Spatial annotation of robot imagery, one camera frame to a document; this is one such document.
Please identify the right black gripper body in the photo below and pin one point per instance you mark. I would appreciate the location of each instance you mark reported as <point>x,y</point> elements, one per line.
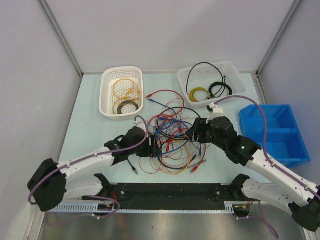
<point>206,135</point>

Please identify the left white perforated basket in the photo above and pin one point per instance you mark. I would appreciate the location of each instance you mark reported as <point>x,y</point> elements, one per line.
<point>121,94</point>

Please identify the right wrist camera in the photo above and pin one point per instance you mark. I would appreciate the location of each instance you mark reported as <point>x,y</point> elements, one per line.
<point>215,111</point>

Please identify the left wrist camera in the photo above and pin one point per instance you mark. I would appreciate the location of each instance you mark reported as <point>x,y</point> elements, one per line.
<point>141,124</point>

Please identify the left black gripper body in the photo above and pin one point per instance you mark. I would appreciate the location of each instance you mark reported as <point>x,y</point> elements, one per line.
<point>143,150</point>

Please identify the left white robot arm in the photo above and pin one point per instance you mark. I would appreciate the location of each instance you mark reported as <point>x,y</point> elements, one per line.
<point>55,182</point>

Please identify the white slotted cable duct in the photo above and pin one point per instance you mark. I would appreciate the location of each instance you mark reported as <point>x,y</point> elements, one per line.
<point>103,208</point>

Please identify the blue plastic divided bin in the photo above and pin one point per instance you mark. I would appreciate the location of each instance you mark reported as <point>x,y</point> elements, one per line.
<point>284,141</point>

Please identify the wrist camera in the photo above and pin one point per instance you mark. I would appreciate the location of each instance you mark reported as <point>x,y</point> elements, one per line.
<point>215,111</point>
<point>141,124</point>

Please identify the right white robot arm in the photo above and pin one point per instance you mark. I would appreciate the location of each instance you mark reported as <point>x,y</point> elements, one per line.
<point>293,194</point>

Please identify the white perforated basket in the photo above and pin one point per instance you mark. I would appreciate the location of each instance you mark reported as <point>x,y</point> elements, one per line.
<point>208,82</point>
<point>121,94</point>

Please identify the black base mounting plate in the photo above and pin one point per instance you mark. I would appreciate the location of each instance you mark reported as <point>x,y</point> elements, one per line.
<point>173,196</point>

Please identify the right white perforated basket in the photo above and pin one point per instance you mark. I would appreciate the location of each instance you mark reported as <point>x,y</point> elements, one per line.
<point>208,82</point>

